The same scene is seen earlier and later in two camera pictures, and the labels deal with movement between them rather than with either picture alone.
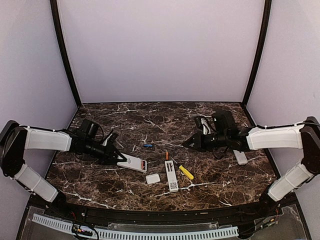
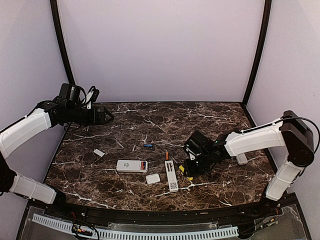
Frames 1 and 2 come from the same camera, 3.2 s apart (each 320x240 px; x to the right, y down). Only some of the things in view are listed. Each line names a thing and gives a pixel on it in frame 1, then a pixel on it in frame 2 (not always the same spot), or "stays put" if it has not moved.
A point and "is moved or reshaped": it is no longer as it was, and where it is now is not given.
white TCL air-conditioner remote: [133, 162] is moved or reshaped
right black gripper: [197, 137] to [190, 171]
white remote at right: [240, 157] stays put
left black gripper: [108, 157] to [99, 119]
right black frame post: [266, 17] stays put
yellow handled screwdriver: [186, 172] stays put
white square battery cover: [153, 178] stays put
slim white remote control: [171, 176] stays put
